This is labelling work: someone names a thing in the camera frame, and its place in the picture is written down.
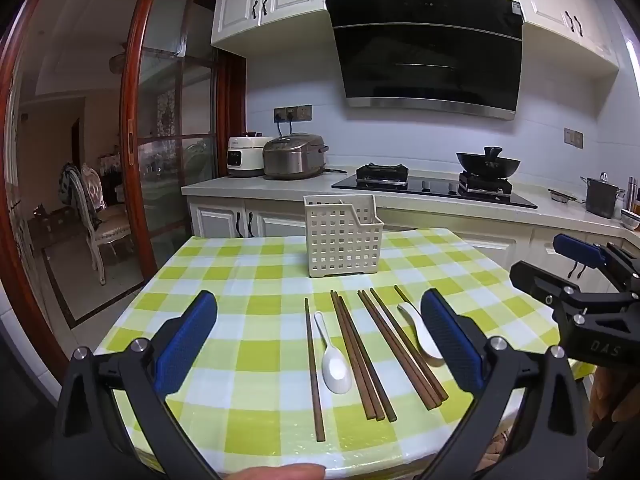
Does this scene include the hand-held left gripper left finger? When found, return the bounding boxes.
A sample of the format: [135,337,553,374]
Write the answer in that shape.
[52,290,221,480]

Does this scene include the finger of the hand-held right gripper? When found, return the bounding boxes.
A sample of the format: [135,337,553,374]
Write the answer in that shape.
[510,260,586,308]
[552,234,640,291]

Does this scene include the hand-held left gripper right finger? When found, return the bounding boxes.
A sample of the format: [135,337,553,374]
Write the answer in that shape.
[421,289,588,480]

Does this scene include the white ceramic spoon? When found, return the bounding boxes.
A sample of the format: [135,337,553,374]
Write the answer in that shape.
[397,302,446,367]
[313,311,354,394]

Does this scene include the set of wooden chopsticks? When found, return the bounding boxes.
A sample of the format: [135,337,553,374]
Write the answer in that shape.
[304,285,449,443]

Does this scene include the white plastic utensil basket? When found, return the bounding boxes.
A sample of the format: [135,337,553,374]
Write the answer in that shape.
[304,194,385,279]

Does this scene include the person's right hand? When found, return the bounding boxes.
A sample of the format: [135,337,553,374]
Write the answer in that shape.
[590,362,640,441]

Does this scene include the person's left hand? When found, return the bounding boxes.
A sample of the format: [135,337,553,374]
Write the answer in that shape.
[215,464,327,480]

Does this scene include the white stone countertop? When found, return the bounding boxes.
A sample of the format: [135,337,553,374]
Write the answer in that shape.
[181,165,640,251]

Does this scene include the steel stockpot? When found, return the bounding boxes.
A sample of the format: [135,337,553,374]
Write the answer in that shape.
[580,172,627,219]

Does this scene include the green checked tablecloth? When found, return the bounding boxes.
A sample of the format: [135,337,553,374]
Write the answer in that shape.
[92,227,596,478]

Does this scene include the black burner grate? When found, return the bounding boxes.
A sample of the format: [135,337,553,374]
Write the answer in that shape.
[457,172,514,196]
[356,162,410,183]

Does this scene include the black wok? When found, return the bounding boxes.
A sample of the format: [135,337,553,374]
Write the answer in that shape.
[456,146,522,180]

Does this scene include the black glass gas cooktop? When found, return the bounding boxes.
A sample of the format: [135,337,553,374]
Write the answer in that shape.
[331,172,538,210]

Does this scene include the white dining chair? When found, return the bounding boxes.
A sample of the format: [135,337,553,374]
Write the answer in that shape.
[67,162,136,286]

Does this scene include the white electric pressure cooker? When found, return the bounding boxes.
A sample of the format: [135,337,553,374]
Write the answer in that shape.
[226,135,273,179]

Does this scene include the dark jacket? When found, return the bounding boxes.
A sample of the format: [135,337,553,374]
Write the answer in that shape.
[57,162,103,221]

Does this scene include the silver rice cooker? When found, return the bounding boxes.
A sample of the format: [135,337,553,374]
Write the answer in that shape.
[262,132,330,181]

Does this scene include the wooden sliding glass door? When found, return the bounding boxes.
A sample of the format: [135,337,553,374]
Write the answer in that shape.
[120,0,221,286]

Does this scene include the black range hood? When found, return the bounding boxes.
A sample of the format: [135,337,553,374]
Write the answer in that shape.
[324,0,524,122]

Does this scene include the ceiling lamp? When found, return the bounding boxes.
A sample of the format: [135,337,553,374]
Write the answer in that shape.
[109,42,130,72]

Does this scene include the red wooden door frame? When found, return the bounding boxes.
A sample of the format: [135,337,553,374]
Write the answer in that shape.
[0,0,248,371]

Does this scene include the wall power socket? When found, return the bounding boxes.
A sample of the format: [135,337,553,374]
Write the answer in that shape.
[273,105,313,123]

